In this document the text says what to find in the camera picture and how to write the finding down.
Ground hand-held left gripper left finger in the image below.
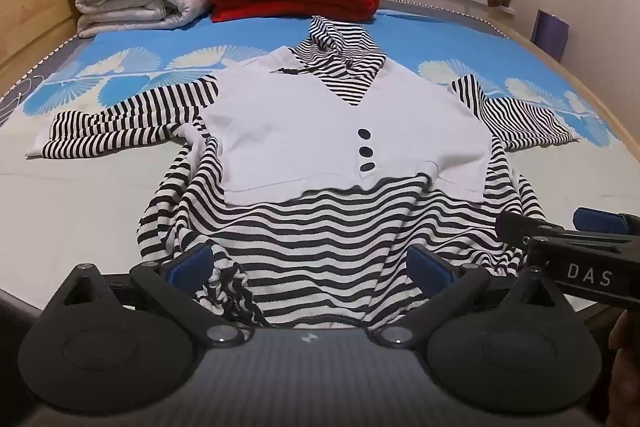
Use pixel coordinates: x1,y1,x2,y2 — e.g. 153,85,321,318
50,244,251,348

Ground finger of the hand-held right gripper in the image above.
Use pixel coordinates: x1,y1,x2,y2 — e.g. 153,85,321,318
496,210,640,254
572,207,640,236

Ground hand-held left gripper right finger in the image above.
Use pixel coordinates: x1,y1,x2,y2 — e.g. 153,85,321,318
367,248,571,347

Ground black white striped hooded top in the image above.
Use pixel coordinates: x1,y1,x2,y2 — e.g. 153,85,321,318
25,16,576,329

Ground person's right hand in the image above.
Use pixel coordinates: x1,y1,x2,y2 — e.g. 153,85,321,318
607,311,640,413

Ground blue grey printed bed sheet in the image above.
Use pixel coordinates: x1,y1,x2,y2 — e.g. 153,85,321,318
0,0,626,324

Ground purple box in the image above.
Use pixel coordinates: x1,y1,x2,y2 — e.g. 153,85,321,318
531,9,570,62

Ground grey white folded quilt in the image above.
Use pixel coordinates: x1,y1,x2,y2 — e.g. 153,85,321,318
75,0,212,39

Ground wooden bed frame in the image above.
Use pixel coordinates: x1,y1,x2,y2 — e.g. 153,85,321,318
0,0,640,323

